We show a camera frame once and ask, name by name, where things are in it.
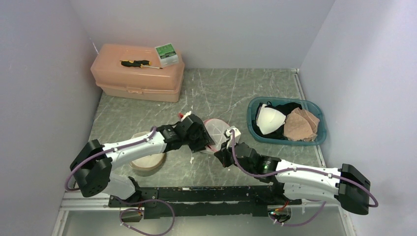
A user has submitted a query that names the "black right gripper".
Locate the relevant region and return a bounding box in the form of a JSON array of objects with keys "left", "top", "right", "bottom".
[{"left": 214, "top": 138, "right": 254, "bottom": 175}]

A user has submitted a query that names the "pink rimmed mesh laundry bag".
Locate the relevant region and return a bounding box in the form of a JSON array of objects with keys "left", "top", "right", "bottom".
[{"left": 201, "top": 118, "right": 231, "bottom": 154}]

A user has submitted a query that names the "beige mesh laundry bag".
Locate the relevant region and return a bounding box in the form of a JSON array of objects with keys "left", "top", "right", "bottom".
[{"left": 128, "top": 131, "right": 167, "bottom": 172}]

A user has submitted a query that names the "white bra with black trim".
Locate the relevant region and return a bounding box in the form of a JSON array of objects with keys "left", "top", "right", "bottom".
[{"left": 255, "top": 103, "right": 286, "bottom": 135}]

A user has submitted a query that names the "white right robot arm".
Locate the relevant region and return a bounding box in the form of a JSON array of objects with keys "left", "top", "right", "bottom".
[{"left": 214, "top": 143, "right": 378, "bottom": 215}]

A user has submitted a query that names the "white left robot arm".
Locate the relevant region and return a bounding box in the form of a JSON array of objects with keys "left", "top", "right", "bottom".
[{"left": 64, "top": 113, "right": 214, "bottom": 207}]

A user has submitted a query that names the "black bra in basin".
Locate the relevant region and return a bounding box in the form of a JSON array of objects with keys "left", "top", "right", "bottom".
[{"left": 251, "top": 102, "right": 301, "bottom": 140}]

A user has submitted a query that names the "beige bra in basin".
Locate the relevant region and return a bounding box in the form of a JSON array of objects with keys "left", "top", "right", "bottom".
[{"left": 283, "top": 108, "right": 320, "bottom": 142}]

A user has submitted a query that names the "pink plastic storage box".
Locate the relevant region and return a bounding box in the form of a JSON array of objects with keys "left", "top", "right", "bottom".
[{"left": 90, "top": 44, "right": 185, "bottom": 102}]

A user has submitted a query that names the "small green white box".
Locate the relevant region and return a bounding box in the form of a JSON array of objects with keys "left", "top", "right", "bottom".
[{"left": 155, "top": 43, "right": 179, "bottom": 68}]

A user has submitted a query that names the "black yellow screwdriver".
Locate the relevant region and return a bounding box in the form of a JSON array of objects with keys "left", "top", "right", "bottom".
[{"left": 120, "top": 60, "right": 162, "bottom": 69}]

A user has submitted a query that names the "teal plastic basin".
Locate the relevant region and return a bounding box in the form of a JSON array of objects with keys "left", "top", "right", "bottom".
[{"left": 246, "top": 96, "right": 327, "bottom": 147}]

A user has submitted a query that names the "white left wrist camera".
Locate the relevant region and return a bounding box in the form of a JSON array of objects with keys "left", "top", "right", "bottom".
[{"left": 178, "top": 111, "right": 192, "bottom": 121}]

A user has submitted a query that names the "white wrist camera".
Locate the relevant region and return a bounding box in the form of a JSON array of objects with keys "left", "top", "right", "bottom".
[
  {"left": 178, "top": 111, "right": 192, "bottom": 121},
  {"left": 224, "top": 126, "right": 241, "bottom": 147}
]

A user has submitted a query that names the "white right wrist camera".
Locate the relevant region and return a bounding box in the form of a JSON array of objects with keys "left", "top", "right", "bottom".
[{"left": 224, "top": 126, "right": 241, "bottom": 147}]

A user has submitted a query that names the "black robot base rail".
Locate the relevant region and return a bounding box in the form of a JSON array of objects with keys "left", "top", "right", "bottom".
[{"left": 108, "top": 185, "right": 302, "bottom": 219}]

